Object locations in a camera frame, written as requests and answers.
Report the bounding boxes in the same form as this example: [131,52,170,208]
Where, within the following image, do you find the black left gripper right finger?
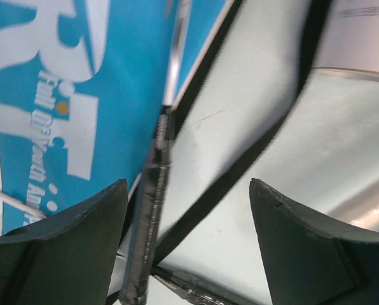
[249,179,379,304]

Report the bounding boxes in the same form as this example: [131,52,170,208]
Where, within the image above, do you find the blue racket cover bag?
[0,0,333,264]

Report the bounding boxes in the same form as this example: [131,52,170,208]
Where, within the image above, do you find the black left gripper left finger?
[0,178,128,305]

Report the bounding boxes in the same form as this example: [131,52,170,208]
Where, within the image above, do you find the white racket black grip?
[0,184,251,305]

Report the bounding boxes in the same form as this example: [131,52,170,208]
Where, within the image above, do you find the white shuttlecock tube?
[313,0,379,82]

